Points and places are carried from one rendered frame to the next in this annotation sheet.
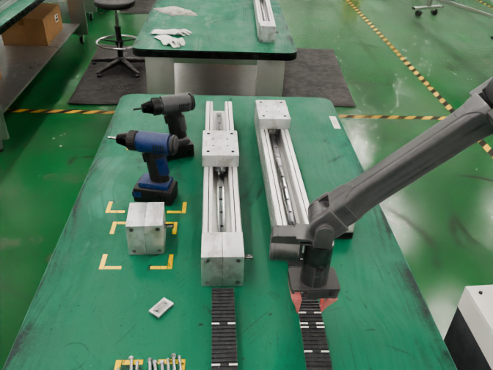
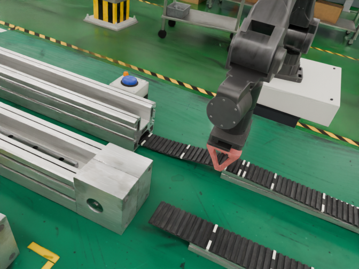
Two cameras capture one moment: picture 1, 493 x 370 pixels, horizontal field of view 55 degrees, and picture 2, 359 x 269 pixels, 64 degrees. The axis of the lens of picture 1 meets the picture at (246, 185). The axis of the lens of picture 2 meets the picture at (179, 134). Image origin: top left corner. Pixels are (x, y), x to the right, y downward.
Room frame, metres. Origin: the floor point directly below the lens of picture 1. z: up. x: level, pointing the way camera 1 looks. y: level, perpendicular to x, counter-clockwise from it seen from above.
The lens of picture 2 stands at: (0.64, 0.32, 1.22)
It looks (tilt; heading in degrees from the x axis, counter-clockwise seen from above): 37 degrees down; 292
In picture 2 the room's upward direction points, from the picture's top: 10 degrees clockwise
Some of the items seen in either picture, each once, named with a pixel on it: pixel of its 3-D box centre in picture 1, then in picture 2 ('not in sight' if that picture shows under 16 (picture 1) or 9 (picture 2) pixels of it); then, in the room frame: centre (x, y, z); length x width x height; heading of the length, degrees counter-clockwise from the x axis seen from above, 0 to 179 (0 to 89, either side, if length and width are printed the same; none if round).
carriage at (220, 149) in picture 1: (220, 151); not in sight; (1.30, 0.09, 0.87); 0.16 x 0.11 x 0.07; 5
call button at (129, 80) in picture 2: not in sight; (129, 81); (1.05, -0.25, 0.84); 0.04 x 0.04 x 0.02
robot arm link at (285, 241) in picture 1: (300, 236); (242, 82); (0.72, -0.11, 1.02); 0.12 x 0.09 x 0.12; 88
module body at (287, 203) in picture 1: (279, 164); (10, 75); (1.31, -0.10, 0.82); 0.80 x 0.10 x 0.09; 5
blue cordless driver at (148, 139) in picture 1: (144, 165); not in sight; (1.16, 0.30, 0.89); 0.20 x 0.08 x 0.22; 82
